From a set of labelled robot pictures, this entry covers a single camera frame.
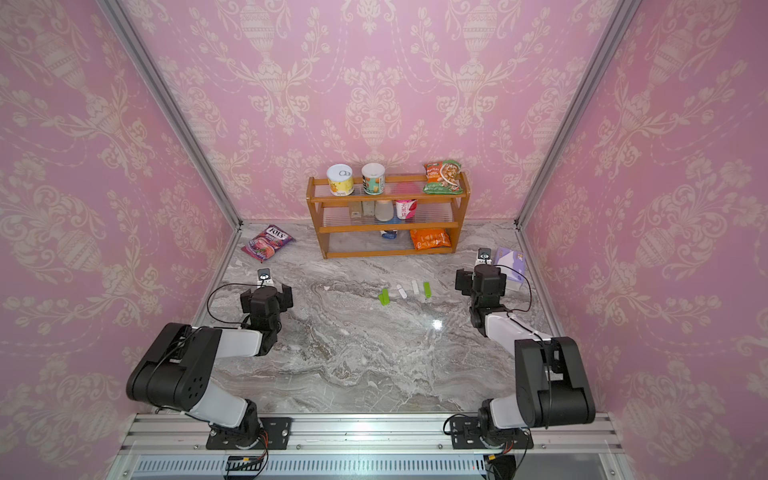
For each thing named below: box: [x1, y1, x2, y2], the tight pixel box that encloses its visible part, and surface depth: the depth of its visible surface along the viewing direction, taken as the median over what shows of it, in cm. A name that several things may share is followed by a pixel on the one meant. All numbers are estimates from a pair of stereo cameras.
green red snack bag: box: [422, 160, 463, 195], surface depth 90 cm
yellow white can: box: [326, 164, 355, 197], surface depth 88 cm
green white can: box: [361, 162, 386, 195], surface depth 89 cm
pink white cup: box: [395, 199, 418, 220], surface depth 99 cm
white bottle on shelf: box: [375, 200, 394, 222], surface depth 102 cm
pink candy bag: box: [241, 224, 295, 263], surface depth 113 cm
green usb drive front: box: [378, 288, 391, 307], surface depth 101 cm
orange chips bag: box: [410, 228, 452, 250], surface depth 112 cm
